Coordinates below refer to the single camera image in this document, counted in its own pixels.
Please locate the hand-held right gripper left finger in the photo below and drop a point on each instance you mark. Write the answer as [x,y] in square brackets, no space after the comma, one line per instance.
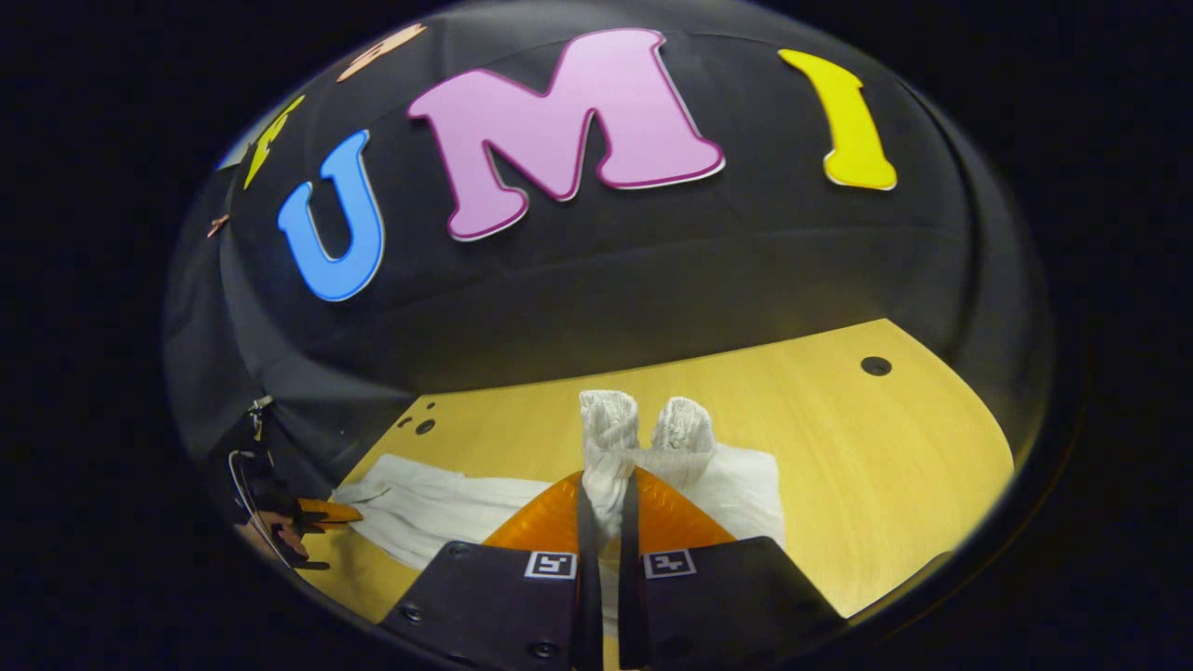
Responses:
[590,596]

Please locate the black backdrop cloth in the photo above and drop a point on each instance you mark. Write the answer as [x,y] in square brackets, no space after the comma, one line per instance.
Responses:
[652,261]

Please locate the white jeans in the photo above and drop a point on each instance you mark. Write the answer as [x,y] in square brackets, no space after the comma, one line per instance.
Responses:
[429,503]

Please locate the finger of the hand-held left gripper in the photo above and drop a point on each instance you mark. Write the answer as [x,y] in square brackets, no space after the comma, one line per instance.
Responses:
[331,513]

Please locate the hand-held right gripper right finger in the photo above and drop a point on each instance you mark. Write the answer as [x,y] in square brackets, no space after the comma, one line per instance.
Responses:
[629,596]

